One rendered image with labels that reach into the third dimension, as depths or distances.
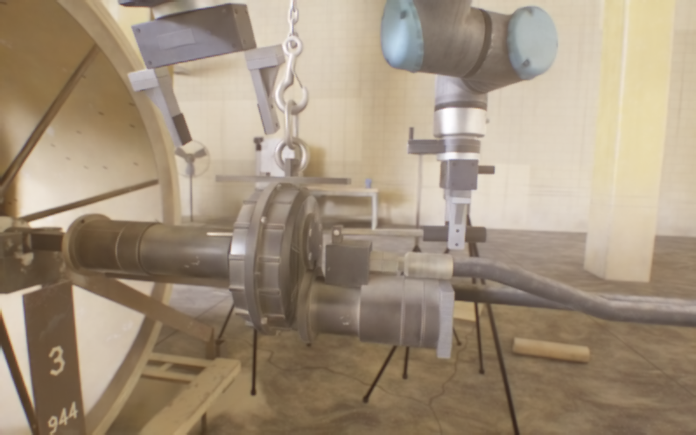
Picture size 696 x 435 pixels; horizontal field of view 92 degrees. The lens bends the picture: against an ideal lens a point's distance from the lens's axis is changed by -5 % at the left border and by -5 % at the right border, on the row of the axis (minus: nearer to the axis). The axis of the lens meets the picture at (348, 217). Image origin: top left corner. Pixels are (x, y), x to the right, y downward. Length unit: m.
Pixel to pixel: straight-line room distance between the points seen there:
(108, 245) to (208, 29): 0.52
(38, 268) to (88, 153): 0.99
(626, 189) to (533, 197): 4.44
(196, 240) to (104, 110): 1.18
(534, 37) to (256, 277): 0.52
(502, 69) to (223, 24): 0.36
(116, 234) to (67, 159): 1.28
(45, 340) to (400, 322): 0.82
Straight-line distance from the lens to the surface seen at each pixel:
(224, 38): 0.47
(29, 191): 2.33
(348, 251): 0.65
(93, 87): 1.81
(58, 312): 1.10
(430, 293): 0.65
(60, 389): 1.17
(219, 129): 9.95
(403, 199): 8.68
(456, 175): 0.60
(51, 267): 1.11
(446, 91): 0.65
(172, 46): 0.50
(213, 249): 0.72
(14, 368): 1.37
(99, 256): 0.87
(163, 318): 1.54
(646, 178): 5.03
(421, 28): 0.48
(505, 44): 0.54
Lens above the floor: 1.07
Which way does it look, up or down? 6 degrees down
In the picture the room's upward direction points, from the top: 1 degrees clockwise
